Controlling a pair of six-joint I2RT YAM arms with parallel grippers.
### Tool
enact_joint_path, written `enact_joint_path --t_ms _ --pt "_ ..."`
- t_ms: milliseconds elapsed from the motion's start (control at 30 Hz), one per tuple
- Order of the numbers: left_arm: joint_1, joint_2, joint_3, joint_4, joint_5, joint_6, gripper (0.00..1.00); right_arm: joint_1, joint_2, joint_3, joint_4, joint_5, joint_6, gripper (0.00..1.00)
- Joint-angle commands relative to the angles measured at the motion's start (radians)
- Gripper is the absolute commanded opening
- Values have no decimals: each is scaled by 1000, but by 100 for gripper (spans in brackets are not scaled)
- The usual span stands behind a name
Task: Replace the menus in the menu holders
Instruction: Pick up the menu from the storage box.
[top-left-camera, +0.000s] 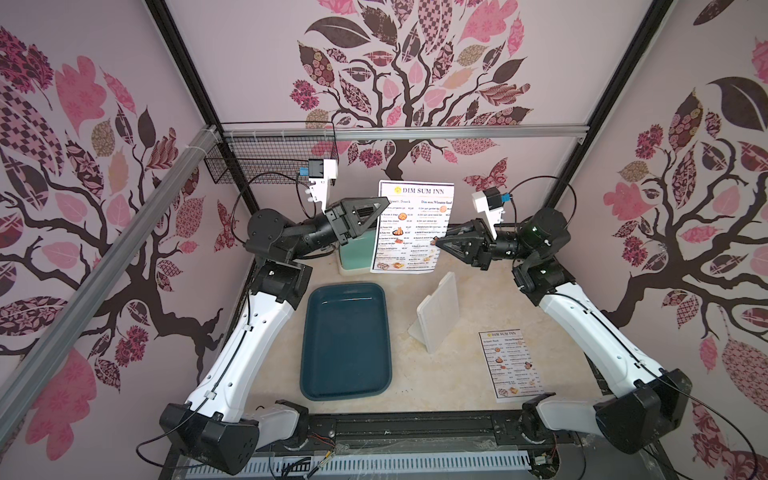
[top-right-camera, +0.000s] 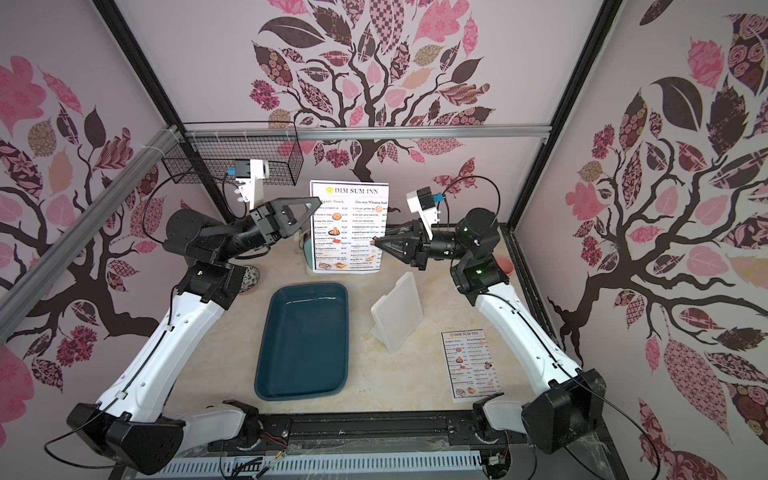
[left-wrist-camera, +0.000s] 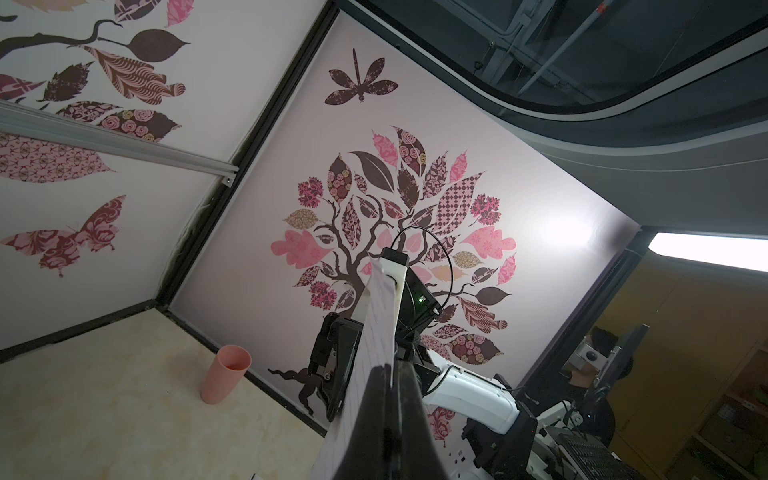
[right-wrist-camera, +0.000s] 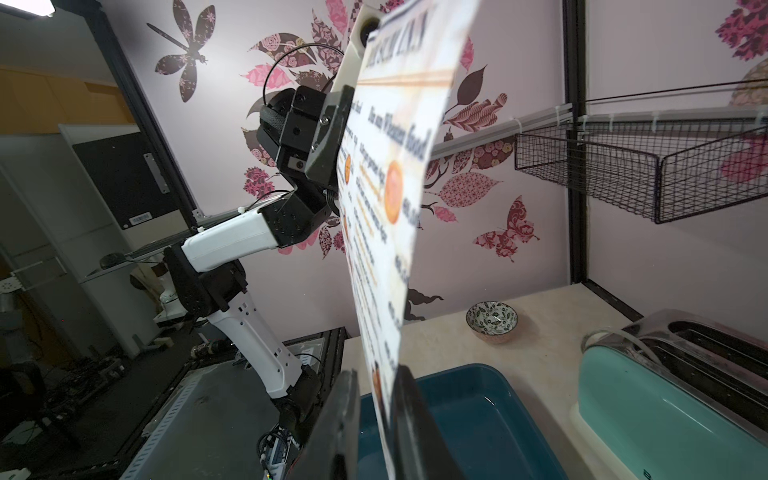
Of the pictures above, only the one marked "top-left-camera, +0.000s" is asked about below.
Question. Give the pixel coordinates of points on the black wire basket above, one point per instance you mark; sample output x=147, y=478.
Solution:
x=265, y=152

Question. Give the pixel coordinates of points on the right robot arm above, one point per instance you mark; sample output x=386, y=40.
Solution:
x=645, y=401

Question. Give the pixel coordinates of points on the new dim sum menu sheet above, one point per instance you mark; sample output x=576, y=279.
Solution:
x=417, y=215

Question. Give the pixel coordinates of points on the aluminium rail back horizontal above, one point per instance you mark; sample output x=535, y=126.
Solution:
x=412, y=133

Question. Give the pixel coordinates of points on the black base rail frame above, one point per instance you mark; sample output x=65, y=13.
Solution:
x=566, y=455

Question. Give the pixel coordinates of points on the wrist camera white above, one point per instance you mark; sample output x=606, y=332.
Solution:
x=489, y=204
x=321, y=175

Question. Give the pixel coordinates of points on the white slotted cable duct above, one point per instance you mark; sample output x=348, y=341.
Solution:
x=383, y=465

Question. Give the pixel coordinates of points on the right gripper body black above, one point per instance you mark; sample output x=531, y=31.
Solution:
x=480, y=244

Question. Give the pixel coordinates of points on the aluminium rail left diagonal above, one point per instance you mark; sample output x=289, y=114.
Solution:
x=49, y=351

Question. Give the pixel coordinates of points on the dark teal plastic tray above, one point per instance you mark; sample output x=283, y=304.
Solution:
x=346, y=351

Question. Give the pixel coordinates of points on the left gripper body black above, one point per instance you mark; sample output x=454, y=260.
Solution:
x=339, y=222

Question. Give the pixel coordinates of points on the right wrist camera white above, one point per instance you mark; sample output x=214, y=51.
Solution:
x=489, y=204

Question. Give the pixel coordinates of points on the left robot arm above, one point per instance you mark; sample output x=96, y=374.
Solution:
x=210, y=427

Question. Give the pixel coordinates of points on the white acrylic menu holder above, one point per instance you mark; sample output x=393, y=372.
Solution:
x=437, y=314

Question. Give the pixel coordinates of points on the mint green toaster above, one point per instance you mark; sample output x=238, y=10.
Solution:
x=356, y=257

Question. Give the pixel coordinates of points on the old menu sheet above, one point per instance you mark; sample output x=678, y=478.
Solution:
x=510, y=365

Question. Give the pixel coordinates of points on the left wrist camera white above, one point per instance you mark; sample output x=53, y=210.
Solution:
x=321, y=175

